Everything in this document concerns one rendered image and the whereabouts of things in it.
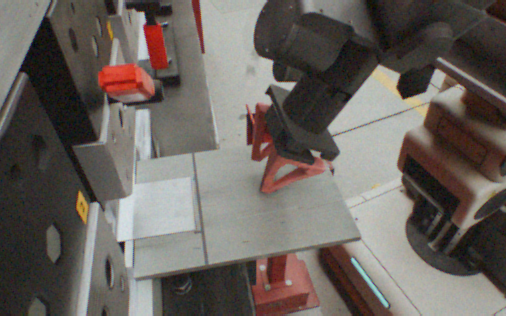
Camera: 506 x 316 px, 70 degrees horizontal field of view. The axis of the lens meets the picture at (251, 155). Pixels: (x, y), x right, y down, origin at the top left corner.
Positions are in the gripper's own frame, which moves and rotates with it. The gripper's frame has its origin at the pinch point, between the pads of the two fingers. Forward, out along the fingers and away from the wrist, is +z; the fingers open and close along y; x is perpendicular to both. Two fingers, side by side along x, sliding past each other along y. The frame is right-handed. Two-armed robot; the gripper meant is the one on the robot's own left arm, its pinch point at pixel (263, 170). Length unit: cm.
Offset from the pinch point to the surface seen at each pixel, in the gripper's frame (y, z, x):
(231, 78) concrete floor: -179, 78, 69
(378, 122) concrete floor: -116, 41, 136
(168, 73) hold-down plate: -45.9, 16.7, -4.0
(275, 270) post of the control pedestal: -27, 65, 51
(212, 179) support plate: -2.8, 6.0, -3.8
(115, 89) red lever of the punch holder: 12.8, -13.8, -21.1
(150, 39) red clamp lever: -14.0, -4.7, -15.8
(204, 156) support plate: -7.4, 6.2, -4.3
